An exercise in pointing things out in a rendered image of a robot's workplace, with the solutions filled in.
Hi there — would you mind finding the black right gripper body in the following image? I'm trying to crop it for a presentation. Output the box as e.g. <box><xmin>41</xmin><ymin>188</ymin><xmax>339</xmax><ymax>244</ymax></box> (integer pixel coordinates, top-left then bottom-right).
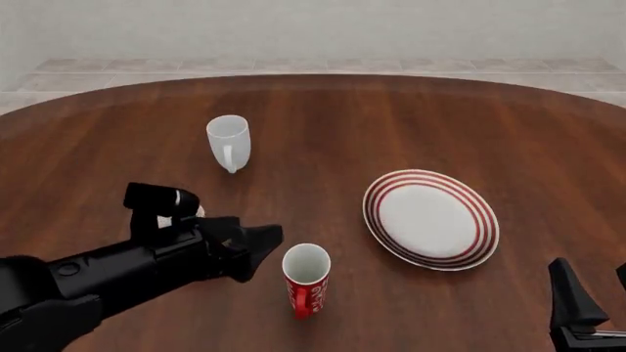
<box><xmin>550</xmin><ymin>321</ymin><xmax>626</xmax><ymax>352</ymax></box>

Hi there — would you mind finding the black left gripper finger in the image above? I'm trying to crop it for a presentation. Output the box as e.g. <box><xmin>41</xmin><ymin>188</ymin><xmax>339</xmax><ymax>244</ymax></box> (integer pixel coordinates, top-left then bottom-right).
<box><xmin>208</xmin><ymin>251</ymin><xmax>264</xmax><ymax>285</ymax></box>
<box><xmin>236</xmin><ymin>223</ymin><xmax>285</xmax><ymax>260</ymax></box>

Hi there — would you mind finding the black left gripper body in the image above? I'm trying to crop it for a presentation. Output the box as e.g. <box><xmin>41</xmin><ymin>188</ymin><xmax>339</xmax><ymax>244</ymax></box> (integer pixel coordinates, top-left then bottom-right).
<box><xmin>197</xmin><ymin>214</ymin><xmax>249</xmax><ymax>258</ymax></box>

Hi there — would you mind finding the red mug with white pattern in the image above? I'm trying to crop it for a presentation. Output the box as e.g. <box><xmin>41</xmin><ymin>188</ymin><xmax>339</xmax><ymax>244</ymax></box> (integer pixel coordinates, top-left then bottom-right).
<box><xmin>282</xmin><ymin>242</ymin><xmax>333</xmax><ymax>321</ymax></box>

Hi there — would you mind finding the white plate with red rings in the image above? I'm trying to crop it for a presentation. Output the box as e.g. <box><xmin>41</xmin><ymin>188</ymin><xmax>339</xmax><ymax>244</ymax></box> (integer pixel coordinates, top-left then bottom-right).
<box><xmin>362</xmin><ymin>168</ymin><xmax>501</xmax><ymax>273</ymax></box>

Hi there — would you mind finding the tall white mug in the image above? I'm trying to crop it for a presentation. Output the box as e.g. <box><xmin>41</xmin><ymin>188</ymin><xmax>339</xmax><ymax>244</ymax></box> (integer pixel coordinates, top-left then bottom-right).
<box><xmin>205</xmin><ymin>114</ymin><xmax>252</xmax><ymax>175</ymax></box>

